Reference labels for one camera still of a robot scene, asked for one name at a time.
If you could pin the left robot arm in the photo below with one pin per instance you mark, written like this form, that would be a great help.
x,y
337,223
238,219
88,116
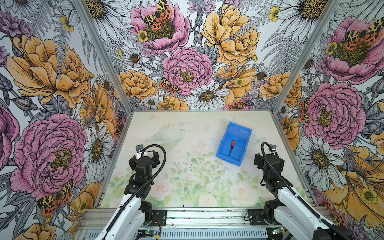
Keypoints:
x,y
133,211

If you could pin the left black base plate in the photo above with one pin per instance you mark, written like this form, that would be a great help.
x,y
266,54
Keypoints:
x,y
159,218

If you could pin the red handled screwdriver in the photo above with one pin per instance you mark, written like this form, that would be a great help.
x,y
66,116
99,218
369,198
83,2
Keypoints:
x,y
232,147

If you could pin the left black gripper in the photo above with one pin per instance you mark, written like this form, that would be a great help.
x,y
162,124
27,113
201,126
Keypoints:
x,y
132,162

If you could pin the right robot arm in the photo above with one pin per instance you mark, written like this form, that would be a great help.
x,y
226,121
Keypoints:
x,y
288,208

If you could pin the white vented cable duct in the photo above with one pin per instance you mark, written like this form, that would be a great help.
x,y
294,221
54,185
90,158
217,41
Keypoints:
x,y
212,234

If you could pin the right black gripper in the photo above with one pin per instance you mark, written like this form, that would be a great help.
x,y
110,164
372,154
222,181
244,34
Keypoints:
x,y
261,160

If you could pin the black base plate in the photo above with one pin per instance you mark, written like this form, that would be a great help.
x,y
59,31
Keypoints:
x,y
159,218
257,217

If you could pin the green circuit board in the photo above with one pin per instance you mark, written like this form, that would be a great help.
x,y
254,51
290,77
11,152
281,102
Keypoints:
x,y
146,234

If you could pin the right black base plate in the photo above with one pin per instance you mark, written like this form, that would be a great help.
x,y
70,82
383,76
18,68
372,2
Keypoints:
x,y
257,217

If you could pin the blue plastic bin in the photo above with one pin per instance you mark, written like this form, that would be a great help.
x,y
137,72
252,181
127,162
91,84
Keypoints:
x,y
242,136

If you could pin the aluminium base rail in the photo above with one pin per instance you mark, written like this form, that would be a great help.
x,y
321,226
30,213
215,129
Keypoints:
x,y
179,218

